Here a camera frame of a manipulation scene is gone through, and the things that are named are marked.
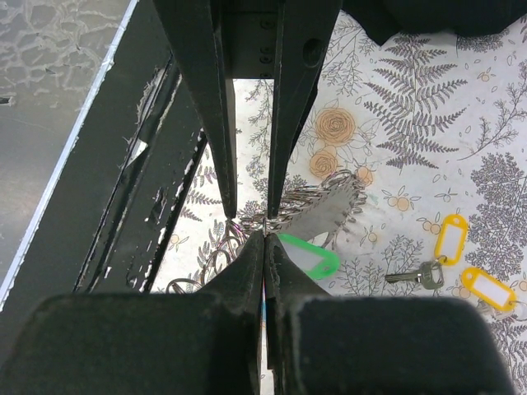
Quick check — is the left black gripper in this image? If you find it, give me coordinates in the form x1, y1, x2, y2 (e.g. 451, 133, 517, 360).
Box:
154, 0, 342, 218

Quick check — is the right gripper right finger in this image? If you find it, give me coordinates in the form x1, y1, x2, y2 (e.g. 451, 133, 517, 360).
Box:
265, 235, 515, 394

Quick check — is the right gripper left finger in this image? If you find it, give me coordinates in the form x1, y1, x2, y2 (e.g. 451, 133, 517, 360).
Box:
1, 232, 264, 394

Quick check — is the green key tag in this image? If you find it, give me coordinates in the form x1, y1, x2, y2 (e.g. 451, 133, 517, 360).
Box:
278, 234, 340, 280

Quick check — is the yellow key tag upper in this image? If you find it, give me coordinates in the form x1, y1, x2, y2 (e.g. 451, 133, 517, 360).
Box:
434, 214, 469, 266

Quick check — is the yellow key tag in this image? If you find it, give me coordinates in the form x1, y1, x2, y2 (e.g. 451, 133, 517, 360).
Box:
434, 214, 469, 266
461, 267, 516, 312

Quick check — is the yellow key tag lower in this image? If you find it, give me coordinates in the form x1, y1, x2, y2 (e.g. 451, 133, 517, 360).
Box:
461, 267, 516, 312

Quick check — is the floral table mat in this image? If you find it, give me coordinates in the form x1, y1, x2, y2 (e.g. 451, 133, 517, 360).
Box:
150, 7, 527, 395

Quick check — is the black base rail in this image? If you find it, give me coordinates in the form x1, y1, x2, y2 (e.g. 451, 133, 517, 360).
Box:
1, 1, 206, 358

